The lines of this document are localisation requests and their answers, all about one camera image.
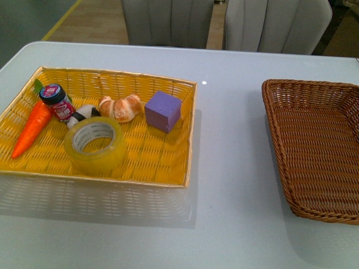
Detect brown wicker basket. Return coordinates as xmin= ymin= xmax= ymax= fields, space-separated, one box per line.
xmin=261 ymin=79 xmax=358 ymax=225

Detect toy panda figure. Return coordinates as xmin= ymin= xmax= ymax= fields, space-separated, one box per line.
xmin=67 ymin=104 xmax=100 ymax=129

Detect toy croissant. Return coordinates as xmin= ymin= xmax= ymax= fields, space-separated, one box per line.
xmin=98 ymin=94 xmax=142 ymax=123

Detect yellow packing tape roll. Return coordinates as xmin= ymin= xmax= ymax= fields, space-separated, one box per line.
xmin=63 ymin=117 xmax=127 ymax=175

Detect small red-labelled jar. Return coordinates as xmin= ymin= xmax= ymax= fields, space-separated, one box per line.
xmin=39 ymin=84 xmax=75 ymax=123

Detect grey chair left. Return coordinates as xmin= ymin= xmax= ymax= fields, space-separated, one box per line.
xmin=121 ymin=0 xmax=214 ymax=49

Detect purple foam cube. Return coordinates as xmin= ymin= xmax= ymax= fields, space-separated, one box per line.
xmin=144 ymin=91 xmax=182 ymax=133

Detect grey chair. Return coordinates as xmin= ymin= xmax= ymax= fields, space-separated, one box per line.
xmin=223 ymin=1 xmax=332 ymax=55
xmin=121 ymin=0 xmax=214 ymax=49

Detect yellow woven basket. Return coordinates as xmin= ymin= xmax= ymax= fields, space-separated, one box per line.
xmin=1 ymin=67 xmax=197 ymax=188

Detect grey chair right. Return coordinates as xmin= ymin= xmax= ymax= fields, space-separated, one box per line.
xmin=223 ymin=1 xmax=332 ymax=55

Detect orange toy carrot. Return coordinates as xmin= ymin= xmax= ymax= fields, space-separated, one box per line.
xmin=11 ymin=78 xmax=53 ymax=160

